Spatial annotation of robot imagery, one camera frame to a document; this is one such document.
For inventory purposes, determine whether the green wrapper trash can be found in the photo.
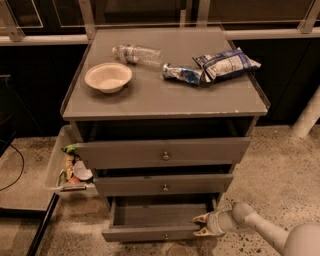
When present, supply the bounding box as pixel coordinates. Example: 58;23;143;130
62;144;78;156

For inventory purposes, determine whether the grey drawer cabinet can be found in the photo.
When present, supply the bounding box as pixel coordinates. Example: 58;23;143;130
59;27;271;208

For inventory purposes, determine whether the clear plastic water bottle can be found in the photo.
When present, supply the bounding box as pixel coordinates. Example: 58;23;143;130
112;44;162;67

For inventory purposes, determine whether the crumpled blue snack wrapper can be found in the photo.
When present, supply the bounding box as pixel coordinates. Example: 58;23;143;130
162;63;202;86

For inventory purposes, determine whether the white crumpled cup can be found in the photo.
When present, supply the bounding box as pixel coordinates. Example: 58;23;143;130
73;161;93;181

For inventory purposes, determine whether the clear plastic bin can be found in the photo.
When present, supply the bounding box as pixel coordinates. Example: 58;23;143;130
44;125;98;200

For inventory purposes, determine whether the metal railing frame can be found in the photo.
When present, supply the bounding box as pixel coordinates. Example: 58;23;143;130
0;0;320;45

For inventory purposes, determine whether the grey bottom drawer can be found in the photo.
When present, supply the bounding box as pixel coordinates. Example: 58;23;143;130
102;194;216;242

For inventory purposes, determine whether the blue white chip bag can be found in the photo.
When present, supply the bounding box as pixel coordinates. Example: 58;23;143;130
193;48;261;82

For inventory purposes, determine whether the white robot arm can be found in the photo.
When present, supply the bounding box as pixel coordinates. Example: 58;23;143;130
193;202;320;256

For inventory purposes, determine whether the grey top drawer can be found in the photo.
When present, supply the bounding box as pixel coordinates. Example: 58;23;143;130
76;137;250;169

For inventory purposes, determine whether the grey middle drawer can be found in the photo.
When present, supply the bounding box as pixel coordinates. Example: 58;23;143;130
94;174;233;196

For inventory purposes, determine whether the grey drawer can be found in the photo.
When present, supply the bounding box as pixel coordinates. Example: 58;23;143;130
76;137;250;169
94;174;233;196
102;194;216;242

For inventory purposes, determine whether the black cable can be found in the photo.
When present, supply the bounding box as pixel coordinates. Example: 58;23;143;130
0;139;26;193

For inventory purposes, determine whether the white pipe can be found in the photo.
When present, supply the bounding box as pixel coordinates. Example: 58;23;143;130
292;85;320;138

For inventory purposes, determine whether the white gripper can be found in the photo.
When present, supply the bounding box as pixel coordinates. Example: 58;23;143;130
192;211;233;237

